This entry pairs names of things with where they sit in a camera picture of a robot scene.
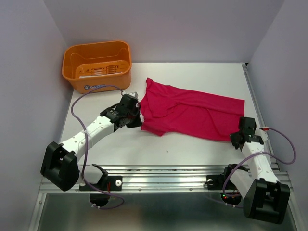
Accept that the red t-shirt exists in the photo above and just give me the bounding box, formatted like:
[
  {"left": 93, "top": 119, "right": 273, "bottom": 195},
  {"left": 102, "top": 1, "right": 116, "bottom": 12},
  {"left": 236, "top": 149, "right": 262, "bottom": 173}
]
[{"left": 141, "top": 78, "right": 245, "bottom": 141}]

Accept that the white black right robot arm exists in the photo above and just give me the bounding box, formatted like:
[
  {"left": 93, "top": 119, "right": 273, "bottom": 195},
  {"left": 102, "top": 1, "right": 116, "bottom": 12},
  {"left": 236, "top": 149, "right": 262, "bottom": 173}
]
[{"left": 221, "top": 117, "right": 291, "bottom": 224}]

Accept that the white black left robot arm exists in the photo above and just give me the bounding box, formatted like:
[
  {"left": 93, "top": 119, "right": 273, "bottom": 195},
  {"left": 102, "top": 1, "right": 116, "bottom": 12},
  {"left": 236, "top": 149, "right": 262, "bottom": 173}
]
[{"left": 40, "top": 92, "right": 142, "bottom": 192}]

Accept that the orange plastic basket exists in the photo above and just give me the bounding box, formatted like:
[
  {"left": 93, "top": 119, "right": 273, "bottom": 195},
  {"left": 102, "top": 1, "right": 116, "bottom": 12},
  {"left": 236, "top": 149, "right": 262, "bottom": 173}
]
[{"left": 62, "top": 41, "right": 132, "bottom": 94}]

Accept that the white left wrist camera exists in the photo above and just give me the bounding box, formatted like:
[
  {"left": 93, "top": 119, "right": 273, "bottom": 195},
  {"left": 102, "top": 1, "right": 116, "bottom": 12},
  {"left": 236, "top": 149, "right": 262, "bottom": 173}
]
[{"left": 129, "top": 92, "right": 138, "bottom": 98}]

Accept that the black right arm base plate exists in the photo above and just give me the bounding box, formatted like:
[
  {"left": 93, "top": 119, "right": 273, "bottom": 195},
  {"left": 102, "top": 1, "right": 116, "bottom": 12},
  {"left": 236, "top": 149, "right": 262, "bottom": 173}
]
[{"left": 203, "top": 174, "right": 225, "bottom": 190}]

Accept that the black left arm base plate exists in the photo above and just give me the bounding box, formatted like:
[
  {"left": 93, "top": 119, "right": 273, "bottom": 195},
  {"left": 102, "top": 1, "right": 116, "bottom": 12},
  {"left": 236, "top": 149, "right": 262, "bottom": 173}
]
[{"left": 91, "top": 175, "right": 123, "bottom": 192}]

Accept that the aluminium rail frame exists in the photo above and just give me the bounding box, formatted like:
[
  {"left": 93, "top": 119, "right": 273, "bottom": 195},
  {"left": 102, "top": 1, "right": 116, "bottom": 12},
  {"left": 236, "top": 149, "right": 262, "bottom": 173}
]
[{"left": 29, "top": 63, "right": 305, "bottom": 231}]

